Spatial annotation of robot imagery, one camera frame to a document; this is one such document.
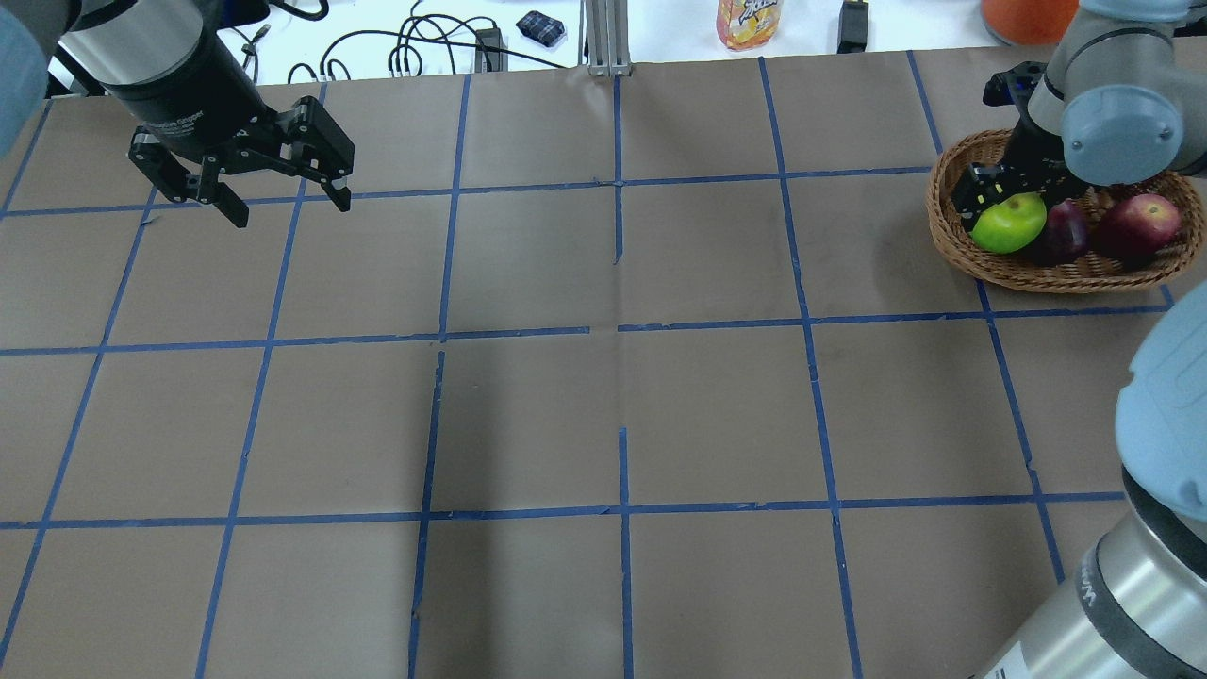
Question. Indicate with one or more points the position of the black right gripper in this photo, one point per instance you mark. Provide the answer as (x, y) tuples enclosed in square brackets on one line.
[(1037, 154)]

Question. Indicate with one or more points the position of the orange juice bottle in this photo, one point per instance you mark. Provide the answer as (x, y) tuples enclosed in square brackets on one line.
[(744, 25)]

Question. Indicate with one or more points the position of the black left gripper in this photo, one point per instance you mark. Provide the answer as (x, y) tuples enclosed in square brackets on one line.
[(186, 102)]

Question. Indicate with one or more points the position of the black power adapter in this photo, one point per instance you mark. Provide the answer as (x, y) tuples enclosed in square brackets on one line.
[(853, 29)]

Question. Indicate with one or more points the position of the aluminium frame post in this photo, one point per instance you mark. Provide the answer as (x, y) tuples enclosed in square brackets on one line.
[(605, 38)]

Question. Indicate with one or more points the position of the green apple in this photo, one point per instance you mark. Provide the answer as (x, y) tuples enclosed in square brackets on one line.
[(1011, 225)]

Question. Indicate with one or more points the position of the orange bucket grey lid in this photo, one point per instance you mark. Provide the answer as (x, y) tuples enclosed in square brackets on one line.
[(1028, 22)]

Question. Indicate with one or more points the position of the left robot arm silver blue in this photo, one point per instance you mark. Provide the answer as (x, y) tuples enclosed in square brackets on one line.
[(93, 33)]

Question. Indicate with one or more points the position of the brown wicker basket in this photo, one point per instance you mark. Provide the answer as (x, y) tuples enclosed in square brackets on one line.
[(1089, 274)]

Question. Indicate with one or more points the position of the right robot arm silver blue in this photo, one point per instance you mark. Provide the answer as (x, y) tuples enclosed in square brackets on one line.
[(1111, 110)]

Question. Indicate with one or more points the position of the dark red apple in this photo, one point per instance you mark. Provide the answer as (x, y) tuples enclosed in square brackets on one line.
[(1064, 238)]

